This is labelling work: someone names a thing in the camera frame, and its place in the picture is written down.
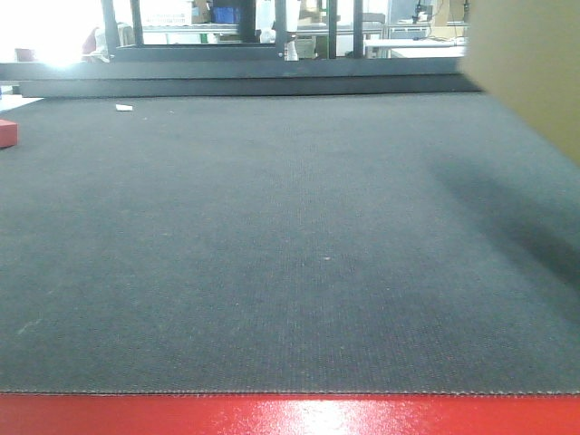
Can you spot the tall brown cardboard box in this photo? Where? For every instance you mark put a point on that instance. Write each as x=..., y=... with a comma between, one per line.
x=526, y=55

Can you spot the black conveyor belt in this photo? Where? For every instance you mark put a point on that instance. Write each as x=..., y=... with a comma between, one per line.
x=381, y=244

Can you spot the red conveyor front edge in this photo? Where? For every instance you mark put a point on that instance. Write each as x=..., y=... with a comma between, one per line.
x=289, y=414

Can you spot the blue storage bin background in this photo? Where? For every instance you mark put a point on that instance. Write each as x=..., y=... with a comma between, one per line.
x=226, y=14

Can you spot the white work table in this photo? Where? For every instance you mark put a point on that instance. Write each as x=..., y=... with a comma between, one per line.
x=414, y=48

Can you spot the white printed carton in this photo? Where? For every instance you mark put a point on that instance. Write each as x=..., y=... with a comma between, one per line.
x=165, y=12

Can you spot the small red box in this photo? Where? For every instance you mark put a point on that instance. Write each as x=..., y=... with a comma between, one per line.
x=8, y=134

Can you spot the black metal frame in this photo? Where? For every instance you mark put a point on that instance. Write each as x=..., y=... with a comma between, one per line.
x=229, y=70

